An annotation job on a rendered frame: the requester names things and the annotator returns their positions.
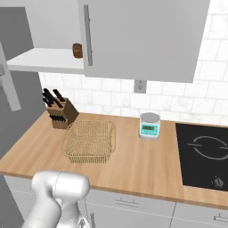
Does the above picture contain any brown bread loaf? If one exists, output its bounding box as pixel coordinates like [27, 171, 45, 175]
[71, 43, 85, 60]

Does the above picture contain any white kitchen scale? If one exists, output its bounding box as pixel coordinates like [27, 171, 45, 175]
[138, 111, 162, 142]

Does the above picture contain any wooden knife block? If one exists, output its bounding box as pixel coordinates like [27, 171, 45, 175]
[42, 87, 80, 131]

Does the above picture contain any grey fridge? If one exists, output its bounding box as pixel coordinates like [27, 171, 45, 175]
[0, 6, 48, 228]

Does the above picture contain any grey drawer front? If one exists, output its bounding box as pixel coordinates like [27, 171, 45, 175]
[173, 202, 228, 228]
[85, 189, 177, 219]

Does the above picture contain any black hob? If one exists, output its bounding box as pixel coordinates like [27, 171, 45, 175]
[175, 122, 228, 192]

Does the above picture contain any wire mesh basket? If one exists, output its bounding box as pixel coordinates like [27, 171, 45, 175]
[61, 119, 117, 165]

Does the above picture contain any grey wall outlet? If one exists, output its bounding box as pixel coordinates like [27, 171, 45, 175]
[133, 78, 148, 94]

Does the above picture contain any grey wall cabinet door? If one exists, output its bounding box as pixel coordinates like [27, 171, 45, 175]
[77, 0, 211, 85]

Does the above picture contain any grey cabinet door handle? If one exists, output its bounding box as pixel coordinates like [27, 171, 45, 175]
[83, 4, 94, 67]

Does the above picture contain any white wall cabinet body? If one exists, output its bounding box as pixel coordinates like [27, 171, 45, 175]
[5, 0, 86, 76]

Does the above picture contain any grey drawer handle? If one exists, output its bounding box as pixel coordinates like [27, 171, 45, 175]
[213, 214, 228, 224]
[114, 198, 141, 208]

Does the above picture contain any pale fridge handle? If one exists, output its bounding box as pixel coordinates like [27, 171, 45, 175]
[0, 43, 22, 112]

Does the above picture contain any grey base cabinet handle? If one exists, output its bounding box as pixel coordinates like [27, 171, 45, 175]
[89, 211, 97, 228]

